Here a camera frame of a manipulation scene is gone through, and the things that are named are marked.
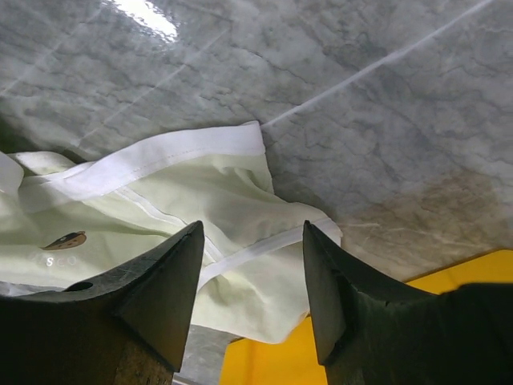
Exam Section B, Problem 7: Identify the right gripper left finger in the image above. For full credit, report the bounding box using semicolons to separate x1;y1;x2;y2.
1;221;204;384

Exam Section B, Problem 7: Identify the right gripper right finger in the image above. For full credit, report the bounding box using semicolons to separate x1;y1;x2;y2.
303;222;512;384

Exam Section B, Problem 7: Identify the yellow plastic tray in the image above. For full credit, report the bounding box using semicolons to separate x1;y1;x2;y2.
219;248;513;385

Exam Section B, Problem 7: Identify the pale green white underwear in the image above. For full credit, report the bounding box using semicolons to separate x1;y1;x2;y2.
1;121;342;343

